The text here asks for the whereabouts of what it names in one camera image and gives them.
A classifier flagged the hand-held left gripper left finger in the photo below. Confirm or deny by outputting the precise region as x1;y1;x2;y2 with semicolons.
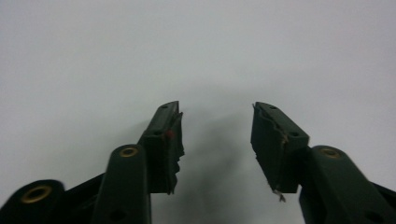
137;100;186;196

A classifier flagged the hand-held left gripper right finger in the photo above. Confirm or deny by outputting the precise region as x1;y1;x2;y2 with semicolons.
250;101;311;203

